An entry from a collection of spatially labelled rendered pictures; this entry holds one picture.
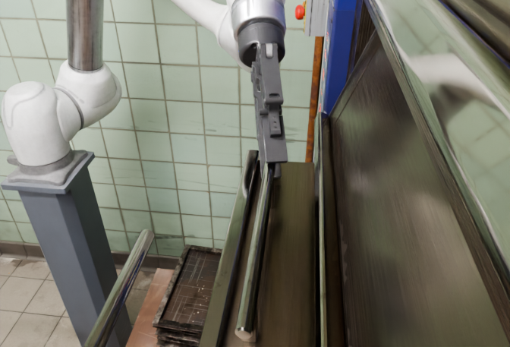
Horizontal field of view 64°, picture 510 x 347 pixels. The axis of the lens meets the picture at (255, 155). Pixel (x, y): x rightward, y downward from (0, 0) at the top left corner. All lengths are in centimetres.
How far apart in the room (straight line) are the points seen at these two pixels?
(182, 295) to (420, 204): 98
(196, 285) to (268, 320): 79
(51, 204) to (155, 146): 59
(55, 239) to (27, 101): 49
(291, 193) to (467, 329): 40
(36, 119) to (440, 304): 118
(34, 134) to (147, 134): 63
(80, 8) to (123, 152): 83
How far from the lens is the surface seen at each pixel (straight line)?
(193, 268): 128
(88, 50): 134
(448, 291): 26
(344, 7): 65
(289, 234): 54
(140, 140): 186
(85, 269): 161
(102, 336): 73
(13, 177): 144
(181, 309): 119
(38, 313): 240
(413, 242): 30
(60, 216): 145
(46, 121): 131
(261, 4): 69
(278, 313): 46
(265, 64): 59
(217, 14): 89
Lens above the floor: 176
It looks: 34 degrees down
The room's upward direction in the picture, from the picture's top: straight up
